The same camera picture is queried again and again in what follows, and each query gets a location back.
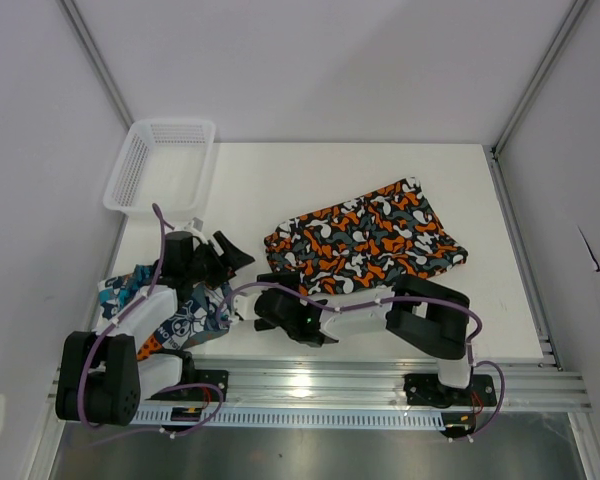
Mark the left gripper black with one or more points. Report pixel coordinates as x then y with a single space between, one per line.
230 260

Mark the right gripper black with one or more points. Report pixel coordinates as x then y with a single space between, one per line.
293 278

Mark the blue orange patterned shorts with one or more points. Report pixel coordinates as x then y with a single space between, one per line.
192 324

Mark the black orange camouflage shorts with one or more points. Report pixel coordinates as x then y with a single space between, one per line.
364 243

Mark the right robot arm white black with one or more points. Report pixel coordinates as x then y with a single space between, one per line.
427 316

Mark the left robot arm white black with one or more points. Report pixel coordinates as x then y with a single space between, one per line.
152 316

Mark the white plastic basket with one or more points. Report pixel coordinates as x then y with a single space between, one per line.
167 161

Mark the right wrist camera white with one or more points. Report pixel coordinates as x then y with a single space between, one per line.
241 305

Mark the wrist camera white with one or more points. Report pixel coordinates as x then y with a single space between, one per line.
194 226
241 305

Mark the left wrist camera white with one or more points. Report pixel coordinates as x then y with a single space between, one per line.
194 226

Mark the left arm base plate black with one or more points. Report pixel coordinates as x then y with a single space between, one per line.
196 387

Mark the white slotted cable duct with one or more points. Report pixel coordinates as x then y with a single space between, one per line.
296 418

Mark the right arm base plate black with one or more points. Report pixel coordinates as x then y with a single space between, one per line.
422 389

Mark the right side aluminium rail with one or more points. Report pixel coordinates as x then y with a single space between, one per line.
534 300

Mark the aluminium mounting rail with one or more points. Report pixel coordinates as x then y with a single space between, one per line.
378 385

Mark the left aluminium frame post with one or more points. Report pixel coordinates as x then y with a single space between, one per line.
87 42

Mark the aluminium frame post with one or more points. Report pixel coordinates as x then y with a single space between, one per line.
87 42
567 28

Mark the right aluminium frame post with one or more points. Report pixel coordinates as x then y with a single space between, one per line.
567 28

